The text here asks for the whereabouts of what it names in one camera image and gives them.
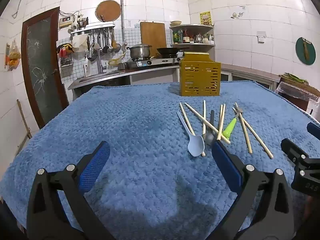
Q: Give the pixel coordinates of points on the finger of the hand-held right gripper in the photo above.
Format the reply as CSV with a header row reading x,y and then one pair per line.
x,y
313,130
290,147

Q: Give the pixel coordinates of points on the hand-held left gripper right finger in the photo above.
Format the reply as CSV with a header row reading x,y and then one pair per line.
x,y
226,165

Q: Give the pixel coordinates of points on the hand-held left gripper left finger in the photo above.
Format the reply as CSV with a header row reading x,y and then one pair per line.
x,y
96,162

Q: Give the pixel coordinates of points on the wooden chopstick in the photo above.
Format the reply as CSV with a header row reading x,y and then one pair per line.
x,y
246,135
204,110
220,115
262,146
186,116
197,115
223,110

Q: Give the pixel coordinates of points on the grey plastic spoon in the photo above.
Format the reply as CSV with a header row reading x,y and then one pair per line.
x,y
208,138

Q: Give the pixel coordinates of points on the light blue plastic spoon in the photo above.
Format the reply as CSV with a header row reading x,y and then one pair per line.
x,y
196,145

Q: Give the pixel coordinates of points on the yellow perforated utensil holder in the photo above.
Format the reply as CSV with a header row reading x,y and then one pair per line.
x,y
200,80

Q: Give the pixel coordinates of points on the table with plastic cover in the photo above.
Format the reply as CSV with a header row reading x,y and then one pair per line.
x,y
297,91

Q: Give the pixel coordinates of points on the blue fluffy blanket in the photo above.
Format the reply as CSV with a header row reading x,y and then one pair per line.
x,y
125,130

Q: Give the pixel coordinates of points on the green vegetables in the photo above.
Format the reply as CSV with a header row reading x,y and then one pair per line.
x,y
295,78

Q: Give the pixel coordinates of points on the wooden stick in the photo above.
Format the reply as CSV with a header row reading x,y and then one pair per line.
x,y
23,120

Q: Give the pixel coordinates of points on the steel sink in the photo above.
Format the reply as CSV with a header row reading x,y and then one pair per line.
x,y
100,76

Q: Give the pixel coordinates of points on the white dish soap bottle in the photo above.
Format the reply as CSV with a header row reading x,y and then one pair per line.
x,y
86,67

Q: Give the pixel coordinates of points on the small steel cup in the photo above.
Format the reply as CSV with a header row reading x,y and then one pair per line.
x,y
121,66

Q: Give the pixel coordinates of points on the steel faucet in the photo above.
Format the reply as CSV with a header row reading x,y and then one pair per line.
x,y
101,62

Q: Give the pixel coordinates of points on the kitchen counter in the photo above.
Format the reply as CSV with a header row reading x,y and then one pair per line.
x,y
150,71

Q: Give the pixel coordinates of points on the brown frosted glass door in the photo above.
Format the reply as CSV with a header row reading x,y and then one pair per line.
x,y
40,67

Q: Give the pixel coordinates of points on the black hanging ladle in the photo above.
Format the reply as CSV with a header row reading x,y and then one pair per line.
x,y
109,49

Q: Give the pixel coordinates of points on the brown hanging ladle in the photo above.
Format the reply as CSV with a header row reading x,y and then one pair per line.
x,y
116,47

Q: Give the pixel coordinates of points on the steel pot with lid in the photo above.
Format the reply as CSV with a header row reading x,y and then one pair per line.
x,y
140,51

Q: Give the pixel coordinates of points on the steel gas stove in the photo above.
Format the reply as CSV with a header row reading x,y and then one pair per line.
x,y
160,61

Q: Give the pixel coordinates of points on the white hanging cloth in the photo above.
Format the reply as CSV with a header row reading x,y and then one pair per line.
x,y
80,42

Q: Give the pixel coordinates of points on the metal corner shelf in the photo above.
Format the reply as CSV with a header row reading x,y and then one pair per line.
x,y
192,45

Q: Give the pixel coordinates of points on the black wok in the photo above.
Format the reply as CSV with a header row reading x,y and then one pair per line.
x,y
167,51

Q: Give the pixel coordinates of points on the orange plastic bags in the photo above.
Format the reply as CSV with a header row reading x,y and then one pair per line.
x,y
13,60

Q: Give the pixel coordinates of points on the dark sauce bottle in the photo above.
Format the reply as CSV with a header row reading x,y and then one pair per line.
x,y
186,37

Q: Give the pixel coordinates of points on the green bottle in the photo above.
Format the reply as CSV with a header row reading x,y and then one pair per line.
x,y
180,37

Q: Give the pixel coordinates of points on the rectangular wooden cutting board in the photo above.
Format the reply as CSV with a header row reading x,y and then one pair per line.
x,y
152,35

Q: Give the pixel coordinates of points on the white box with display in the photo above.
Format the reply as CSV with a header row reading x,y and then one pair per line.
x,y
66,22

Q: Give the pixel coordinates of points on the white bowl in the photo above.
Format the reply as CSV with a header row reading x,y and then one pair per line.
x,y
176,23

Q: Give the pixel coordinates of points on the round wooden board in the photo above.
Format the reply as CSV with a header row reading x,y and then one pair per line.
x,y
108,11

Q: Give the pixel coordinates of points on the green round wall board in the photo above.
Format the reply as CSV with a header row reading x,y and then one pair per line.
x,y
310,52

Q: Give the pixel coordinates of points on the white wall socket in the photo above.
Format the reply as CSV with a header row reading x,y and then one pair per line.
x,y
261,36

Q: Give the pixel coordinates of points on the metal wall utensil rack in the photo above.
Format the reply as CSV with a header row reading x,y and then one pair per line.
x,y
92,26

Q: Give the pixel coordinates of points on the white wall hook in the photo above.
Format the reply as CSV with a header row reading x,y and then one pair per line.
x,y
237,14

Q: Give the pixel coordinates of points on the yellow wall poster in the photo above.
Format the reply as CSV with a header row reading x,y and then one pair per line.
x,y
205,18

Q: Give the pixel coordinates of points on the vertical wall pipe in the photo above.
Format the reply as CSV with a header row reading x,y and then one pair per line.
x,y
122,5

